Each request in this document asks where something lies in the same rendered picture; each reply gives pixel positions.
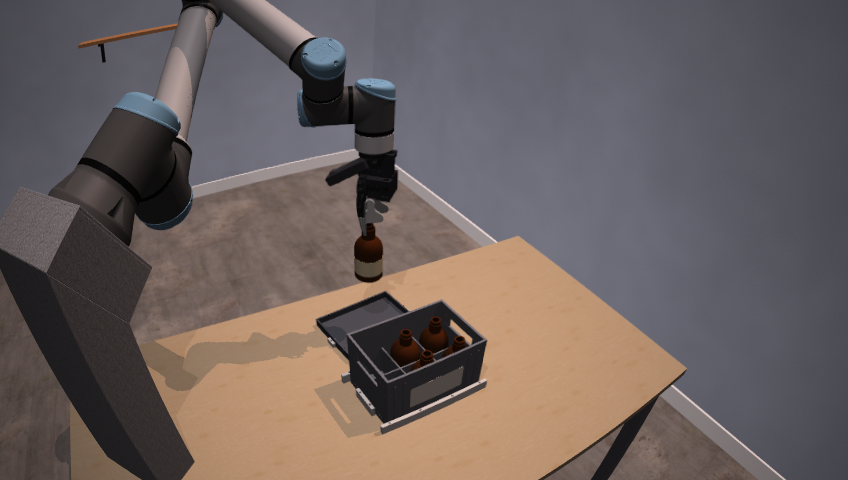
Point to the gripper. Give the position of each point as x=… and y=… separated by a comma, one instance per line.
x=381, y=174

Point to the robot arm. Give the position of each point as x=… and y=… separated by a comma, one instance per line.
x=134, y=144

